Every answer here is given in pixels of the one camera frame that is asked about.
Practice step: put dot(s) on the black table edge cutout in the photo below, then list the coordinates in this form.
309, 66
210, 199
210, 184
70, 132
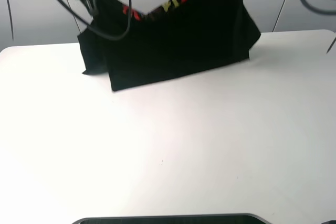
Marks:
185, 219

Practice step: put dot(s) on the black printed t-shirt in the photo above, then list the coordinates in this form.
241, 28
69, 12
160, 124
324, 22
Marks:
178, 38

